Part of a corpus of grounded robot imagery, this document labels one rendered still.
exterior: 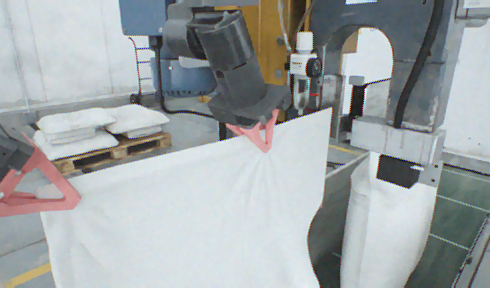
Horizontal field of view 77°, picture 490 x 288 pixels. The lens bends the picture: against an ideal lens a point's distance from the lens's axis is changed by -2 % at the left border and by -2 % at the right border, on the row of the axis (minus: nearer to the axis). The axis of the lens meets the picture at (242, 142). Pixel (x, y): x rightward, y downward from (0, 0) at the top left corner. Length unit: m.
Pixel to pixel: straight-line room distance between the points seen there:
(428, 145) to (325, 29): 0.27
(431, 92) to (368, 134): 0.13
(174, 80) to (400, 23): 0.43
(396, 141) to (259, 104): 0.29
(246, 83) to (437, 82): 0.31
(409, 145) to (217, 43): 0.37
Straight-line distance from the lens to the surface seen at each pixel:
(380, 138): 0.60
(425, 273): 1.41
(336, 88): 0.65
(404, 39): 0.57
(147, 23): 0.62
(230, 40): 0.35
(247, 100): 0.39
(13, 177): 0.31
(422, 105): 0.57
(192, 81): 0.68
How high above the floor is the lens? 1.21
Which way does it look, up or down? 19 degrees down
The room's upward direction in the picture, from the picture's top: straight up
